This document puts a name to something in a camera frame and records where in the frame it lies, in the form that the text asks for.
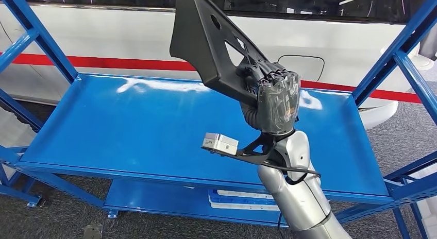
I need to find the wrist camera with black bracket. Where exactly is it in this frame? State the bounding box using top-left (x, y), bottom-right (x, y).
top-left (200, 132), bottom-right (286, 167)

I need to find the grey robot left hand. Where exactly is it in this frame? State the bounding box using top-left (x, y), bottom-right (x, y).
top-left (82, 223), bottom-right (104, 239)

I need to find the black plastic car part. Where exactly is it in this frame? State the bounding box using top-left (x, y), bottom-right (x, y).
top-left (169, 0), bottom-right (292, 107)

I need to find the white car with red stripe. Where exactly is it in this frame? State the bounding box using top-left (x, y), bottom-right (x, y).
top-left (0, 0), bottom-right (437, 131)

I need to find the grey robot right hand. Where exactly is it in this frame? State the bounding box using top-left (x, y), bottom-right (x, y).
top-left (236, 61), bottom-right (302, 135)

